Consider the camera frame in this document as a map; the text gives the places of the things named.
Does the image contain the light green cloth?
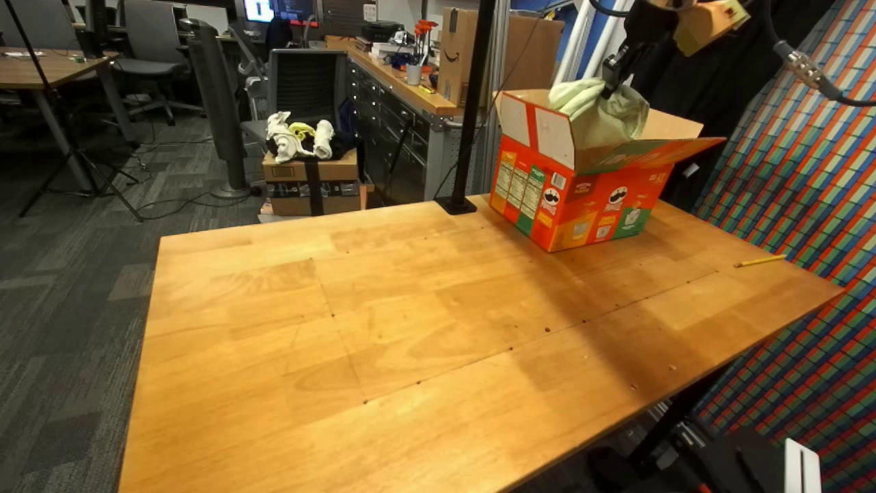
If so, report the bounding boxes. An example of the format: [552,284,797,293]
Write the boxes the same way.
[547,77,651,151]

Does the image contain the large brown cardboard box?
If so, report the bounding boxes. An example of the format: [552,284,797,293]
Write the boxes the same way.
[437,8,566,108]

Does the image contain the red printed cardboard box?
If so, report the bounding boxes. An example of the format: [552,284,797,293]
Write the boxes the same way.
[489,89,727,253]

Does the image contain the white stand legs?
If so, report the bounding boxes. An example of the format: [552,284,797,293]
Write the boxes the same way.
[552,0,632,87]

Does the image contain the black curtain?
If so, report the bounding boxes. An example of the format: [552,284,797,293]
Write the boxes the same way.
[626,0,837,213]

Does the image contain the black pole stand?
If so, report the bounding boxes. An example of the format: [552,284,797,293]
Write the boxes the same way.
[434,0,496,216]

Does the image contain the white cup with red flowers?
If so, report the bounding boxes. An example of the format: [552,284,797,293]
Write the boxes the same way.
[405,19,439,86]

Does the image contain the black device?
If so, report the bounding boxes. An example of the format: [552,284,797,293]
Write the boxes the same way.
[360,21,406,44]

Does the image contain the grey workbench with drawers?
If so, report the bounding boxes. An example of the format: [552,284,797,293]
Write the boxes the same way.
[326,36,495,204]

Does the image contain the white cloth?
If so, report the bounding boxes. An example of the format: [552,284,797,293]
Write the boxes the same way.
[265,110,313,164]
[312,119,337,161]

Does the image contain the black mesh office chair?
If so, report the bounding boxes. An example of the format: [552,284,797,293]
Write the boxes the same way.
[240,48,351,153]

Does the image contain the stack of cardboard boxes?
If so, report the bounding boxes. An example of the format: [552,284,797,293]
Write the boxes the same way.
[261,149,368,218]

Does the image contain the monitor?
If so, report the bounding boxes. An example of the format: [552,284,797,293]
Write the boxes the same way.
[242,0,320,25]

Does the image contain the grey tower fan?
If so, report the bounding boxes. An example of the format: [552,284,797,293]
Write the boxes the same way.
[179,18,252,200]

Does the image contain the grey office chair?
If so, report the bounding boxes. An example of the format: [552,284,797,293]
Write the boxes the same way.
[109,0,205,127]

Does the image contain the black tripod stand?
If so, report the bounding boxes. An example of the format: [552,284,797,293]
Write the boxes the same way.
[0,0,145,223]

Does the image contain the wooden desk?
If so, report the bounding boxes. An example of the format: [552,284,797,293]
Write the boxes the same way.
[0,47,136,193]

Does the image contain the black cable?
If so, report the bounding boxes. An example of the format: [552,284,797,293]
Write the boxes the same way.
[134,185,266,223]

